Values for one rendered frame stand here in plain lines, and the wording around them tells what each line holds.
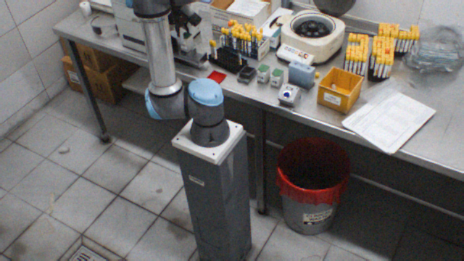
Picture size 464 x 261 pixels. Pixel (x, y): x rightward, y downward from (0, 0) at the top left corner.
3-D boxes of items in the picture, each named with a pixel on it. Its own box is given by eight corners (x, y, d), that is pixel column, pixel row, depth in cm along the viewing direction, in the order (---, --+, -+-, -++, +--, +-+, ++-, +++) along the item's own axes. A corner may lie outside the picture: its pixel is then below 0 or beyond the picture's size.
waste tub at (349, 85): (315, 103, 189) (317, 84, 182) (330, 85, 196) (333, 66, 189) (346, 115, 183) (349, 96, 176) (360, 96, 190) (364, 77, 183)
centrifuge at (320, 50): (268, 56, 212) (268, 33, 204) (304, 26, 227) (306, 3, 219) (313, 75, 201) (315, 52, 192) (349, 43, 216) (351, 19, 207)
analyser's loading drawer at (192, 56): (162, 54, 214) (160, 46, 210) (171, 47, 218) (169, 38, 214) (199, 67, 206) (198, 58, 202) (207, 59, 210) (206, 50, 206)
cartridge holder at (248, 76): (236, 80, 201) (236, 74, 199) (247, 69, 207) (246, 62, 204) (247, 84, 199) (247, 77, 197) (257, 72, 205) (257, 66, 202)
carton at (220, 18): (210, 32, 229) (207, 4, 218) (240, 3, 245) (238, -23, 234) (254, 45, 219) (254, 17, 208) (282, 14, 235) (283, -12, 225)
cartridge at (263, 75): (257, 82, 200) (256, 69, 195) (262, 75, 203) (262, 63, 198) (264, 85, 199) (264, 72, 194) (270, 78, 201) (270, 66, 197)
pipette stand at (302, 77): (286, 85, 198) (286, 66, 190) (294, 76, 201) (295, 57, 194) (307, 93, 193) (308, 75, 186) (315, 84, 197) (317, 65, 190)
